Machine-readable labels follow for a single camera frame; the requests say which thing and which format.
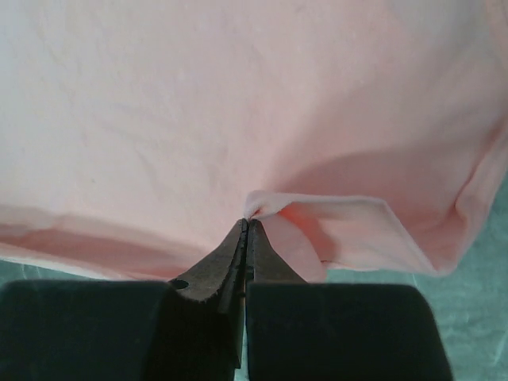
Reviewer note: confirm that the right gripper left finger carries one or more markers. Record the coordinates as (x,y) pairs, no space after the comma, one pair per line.
(187,328)

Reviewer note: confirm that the salmon pink t shirt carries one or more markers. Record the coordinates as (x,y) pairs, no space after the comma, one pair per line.
(365,135)

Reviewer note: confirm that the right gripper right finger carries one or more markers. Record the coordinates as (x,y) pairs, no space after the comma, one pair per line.
(334,331)

